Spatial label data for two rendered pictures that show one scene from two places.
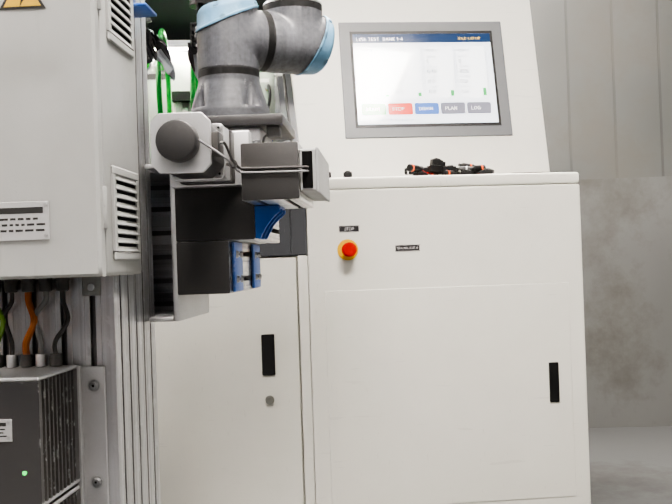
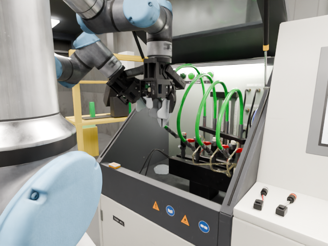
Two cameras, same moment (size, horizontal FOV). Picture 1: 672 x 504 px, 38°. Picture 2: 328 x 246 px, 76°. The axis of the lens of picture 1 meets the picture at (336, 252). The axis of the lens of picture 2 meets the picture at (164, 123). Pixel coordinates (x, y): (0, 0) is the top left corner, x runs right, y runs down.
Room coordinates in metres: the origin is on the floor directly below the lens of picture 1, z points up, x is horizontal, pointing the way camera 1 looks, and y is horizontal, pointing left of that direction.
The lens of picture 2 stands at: (1.85, -0.19, 1.33)
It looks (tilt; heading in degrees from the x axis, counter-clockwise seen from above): 10 degrees down; 46
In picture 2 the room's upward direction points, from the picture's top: straight up
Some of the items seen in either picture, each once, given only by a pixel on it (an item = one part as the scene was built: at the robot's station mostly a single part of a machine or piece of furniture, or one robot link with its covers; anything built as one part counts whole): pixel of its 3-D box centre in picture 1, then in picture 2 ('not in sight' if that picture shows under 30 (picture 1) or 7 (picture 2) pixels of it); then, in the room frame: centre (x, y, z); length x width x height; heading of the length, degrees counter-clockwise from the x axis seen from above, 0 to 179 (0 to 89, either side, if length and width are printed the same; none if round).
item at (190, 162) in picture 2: not in sight; (204, 178); (2.61, 0.33, 0.91); 0.34 x 0.10 x 0.15; 96
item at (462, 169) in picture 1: (448, 168); not in sight; (2.53, -0.30, 1.01); 0.23 x 0.11 x 0.06; 96
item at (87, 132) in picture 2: not in sight; (105, 109); (3.71, 3.24, 0.89); 1.37 x 1.22 x 1.79; 176
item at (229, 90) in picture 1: (229, 97); not in sight; (1.83, 0.19, 1.09); 0.15 x 0.15 x 0.10
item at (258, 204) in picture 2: not in sight; (261, 197); (2.47, 0.03, 0.99); 0.12 x 0.02 x 0.02; 11
